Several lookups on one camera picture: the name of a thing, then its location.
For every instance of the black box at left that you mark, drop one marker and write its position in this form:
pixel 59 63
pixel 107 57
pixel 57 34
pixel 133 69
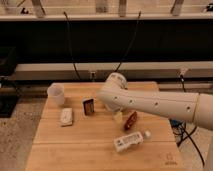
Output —
pixel 8 63

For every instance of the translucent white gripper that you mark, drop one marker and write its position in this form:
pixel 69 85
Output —
pixel 118 116

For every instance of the translucent plastic cup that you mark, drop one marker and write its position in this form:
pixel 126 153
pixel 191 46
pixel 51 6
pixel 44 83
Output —
pixel 56 92

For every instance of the wooden board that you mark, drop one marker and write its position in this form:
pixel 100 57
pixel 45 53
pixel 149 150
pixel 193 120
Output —
pixel 87 145

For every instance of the small white packet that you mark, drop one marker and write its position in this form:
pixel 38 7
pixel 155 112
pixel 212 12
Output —
pixel 66 117

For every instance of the brown elongated snack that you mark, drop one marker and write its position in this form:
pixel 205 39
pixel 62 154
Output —
pixel 130 121

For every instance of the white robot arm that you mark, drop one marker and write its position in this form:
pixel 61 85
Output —
pixel 196 108

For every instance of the white wall outlet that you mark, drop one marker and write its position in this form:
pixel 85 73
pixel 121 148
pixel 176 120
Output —
pixel 92 75

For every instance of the white labelled bottle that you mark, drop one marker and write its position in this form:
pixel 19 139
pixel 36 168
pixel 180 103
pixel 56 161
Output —
pixel 124 142

